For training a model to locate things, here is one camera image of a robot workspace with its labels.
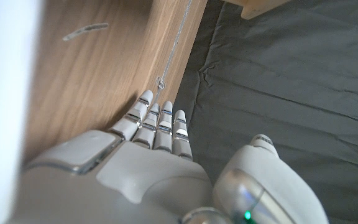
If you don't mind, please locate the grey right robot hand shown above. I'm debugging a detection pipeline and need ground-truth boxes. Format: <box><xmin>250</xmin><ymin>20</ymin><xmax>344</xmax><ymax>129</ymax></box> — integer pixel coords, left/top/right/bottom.
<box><xmin>9</xmin><ymin>89</ymin><xmax>329</xmax><ymax>224</ymax></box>

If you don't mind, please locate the black backdrop curtain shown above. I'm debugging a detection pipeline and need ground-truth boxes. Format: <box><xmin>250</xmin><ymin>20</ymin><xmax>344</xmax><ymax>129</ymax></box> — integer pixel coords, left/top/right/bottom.
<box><xmin>172</xmin><ymin>0</ymin><xmax>358</xmax><ymax>224</ymax></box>

